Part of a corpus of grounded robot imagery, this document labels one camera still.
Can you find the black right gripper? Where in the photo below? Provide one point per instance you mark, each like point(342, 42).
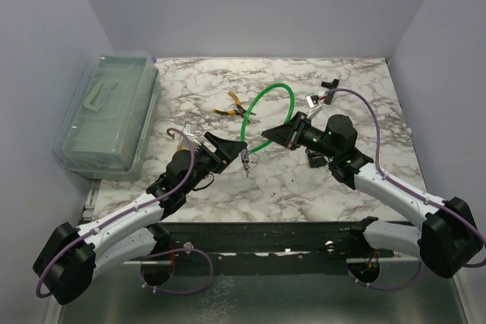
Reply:
point(289, 134)

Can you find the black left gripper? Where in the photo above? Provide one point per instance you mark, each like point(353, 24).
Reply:
point(226, 150)

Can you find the small silver key bunch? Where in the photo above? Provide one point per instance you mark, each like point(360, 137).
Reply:
point(247, 168)

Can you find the green cable lock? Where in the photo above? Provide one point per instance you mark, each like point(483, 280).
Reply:
point(245, 154)

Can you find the black padlock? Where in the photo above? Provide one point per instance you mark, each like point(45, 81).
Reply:
point(315, 160)

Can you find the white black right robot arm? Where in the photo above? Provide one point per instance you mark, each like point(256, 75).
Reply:
point(441, 233)

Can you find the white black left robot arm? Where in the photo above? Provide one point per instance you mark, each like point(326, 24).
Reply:
point(72, 256)

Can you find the black T-shaped tool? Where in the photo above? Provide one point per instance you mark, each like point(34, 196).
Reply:
point(330, 86)

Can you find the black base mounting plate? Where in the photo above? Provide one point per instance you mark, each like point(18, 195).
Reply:
point(261, 237)

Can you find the clear plastic storage box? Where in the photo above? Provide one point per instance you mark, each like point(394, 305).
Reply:
point(105, 133)

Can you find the yellow handled pliers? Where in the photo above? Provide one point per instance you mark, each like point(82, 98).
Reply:
point(238, 110)

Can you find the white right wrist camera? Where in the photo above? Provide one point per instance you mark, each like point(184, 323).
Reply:
point(315, 103)

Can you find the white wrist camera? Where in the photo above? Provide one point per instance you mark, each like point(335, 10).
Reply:
point(315, 103)
point(189, 131)

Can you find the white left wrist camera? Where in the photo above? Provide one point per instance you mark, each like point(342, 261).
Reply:
point(189, 131)

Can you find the aluminium rail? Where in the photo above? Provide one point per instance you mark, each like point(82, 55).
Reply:
point(192, 257)

